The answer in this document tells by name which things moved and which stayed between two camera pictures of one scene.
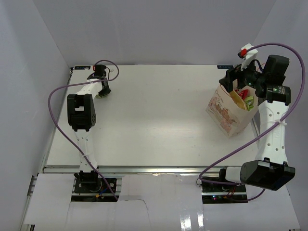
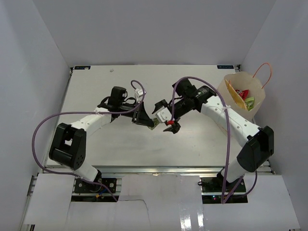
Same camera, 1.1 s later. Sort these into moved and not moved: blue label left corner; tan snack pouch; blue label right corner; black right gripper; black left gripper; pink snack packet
Moved: black left gripper; black right gripper
Not moved: pink snack packet; tan snack pouch; blue label right corner; blue label left corner
